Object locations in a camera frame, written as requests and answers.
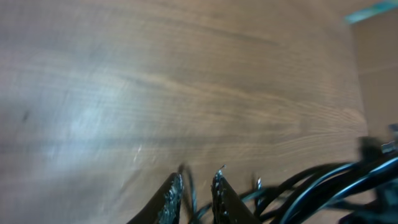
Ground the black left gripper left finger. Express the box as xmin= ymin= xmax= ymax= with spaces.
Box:
xmin=127 ymin=172 xmax=183 ymax=224

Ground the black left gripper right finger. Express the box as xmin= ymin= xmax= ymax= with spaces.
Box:
xmin=211 ymin=165 xmax=261 ymax=224

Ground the black cable bundle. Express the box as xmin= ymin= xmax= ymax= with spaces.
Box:
xmin=177 ymin=124 xmax=398 ymax=224

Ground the teal object at wall edge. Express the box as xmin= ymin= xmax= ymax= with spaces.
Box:
xmin=344 ymin=0 xmax=397 ymax=24

